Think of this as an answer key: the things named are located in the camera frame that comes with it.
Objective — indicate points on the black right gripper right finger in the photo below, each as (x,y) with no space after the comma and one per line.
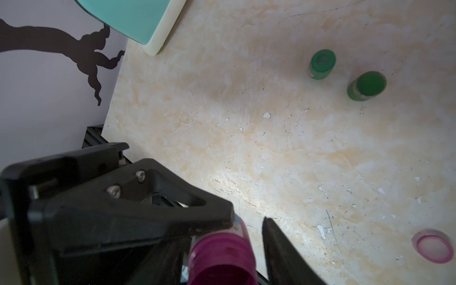
(285,266)

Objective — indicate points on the mint green toaster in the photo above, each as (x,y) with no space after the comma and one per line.
(148,22)

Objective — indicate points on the green paint jar with label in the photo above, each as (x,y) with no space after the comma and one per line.
(321,64)

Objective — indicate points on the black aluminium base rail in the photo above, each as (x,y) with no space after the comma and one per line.
(96,137)

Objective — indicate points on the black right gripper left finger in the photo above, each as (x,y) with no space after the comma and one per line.
(163,264)

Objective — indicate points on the magenta paint jar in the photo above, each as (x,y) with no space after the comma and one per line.
(223,257)

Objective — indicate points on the pink paint jar lid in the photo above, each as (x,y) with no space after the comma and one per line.
(434,245)

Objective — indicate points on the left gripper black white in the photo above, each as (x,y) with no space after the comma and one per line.
(88,218)

